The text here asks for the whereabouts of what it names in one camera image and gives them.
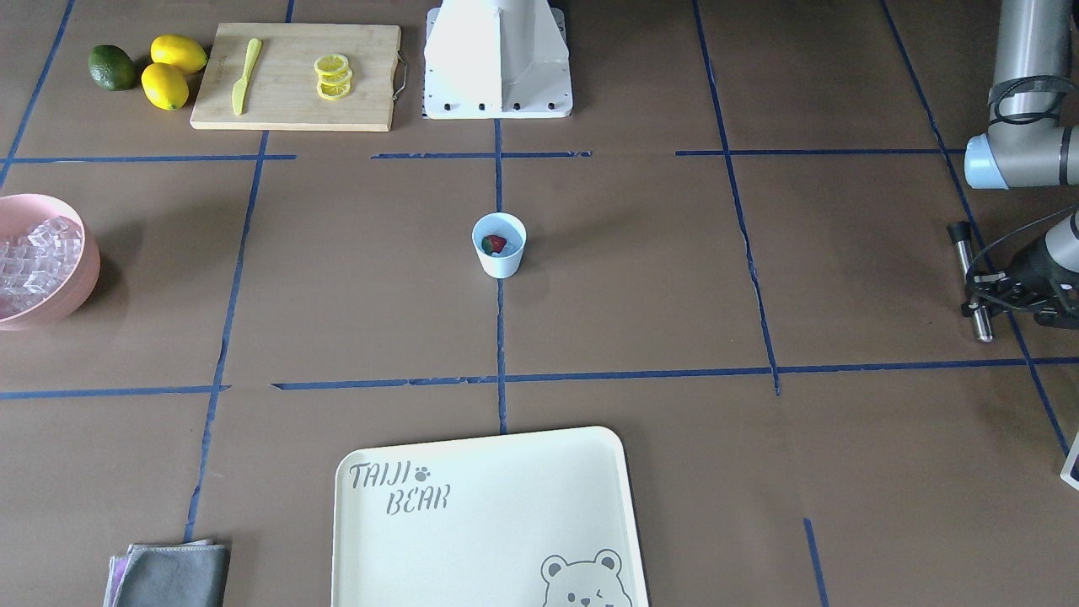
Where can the yellow plastic knife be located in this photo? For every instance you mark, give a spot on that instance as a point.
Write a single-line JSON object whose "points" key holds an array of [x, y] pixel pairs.
{"points": [[240, 87]]}

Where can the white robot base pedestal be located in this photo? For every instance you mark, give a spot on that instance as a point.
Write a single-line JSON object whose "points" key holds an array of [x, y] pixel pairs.
{"points": [[487, 60]]}

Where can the pink bowl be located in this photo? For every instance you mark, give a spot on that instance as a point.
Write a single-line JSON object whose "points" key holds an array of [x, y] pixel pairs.
{"points": [[23, 211]]}

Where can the lemon slices stack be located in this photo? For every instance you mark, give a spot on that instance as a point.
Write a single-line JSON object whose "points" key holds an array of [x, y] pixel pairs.
{"points": [[334, 76]]}

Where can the light blue plastic cup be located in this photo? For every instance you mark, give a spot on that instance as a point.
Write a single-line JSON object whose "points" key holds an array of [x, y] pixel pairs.
{"points": [[507, 226]]}

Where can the green avocado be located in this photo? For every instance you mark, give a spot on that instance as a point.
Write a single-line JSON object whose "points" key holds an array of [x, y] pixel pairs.
{"points": [[111, 68]]}

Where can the wooden cutting board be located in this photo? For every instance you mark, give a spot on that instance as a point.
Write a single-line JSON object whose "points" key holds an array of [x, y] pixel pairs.
{"points": [[282, 92]]}

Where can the yellow lemon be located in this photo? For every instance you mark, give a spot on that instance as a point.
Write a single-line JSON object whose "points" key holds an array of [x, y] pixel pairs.
{"points": [[165, 86], [183, 53]]}

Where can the clear ice cube pile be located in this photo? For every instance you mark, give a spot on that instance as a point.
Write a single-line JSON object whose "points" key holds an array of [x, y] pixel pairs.
{"points": [[36, 263]]}

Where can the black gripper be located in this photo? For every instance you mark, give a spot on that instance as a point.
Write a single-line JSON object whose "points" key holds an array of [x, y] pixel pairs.
{"points": [[1030, 271]]}

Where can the cream bear serving tray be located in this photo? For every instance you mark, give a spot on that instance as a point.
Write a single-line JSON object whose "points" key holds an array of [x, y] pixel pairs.
{"points": [[525, 519]]}

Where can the steel muddler rod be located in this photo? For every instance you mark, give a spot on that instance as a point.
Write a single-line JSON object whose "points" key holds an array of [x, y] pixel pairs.
{"points": [[960, 234]]}

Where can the red strawberry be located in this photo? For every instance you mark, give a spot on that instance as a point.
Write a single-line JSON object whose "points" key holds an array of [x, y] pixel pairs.
{"points": [[493, 245]]}

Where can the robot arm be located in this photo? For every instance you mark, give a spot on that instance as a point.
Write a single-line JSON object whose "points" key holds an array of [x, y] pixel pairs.
{"points": [[1026, 146]]}

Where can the folded grey cloth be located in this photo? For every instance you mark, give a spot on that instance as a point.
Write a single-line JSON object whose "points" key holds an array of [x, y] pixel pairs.
{"points": [[190, 574]]}

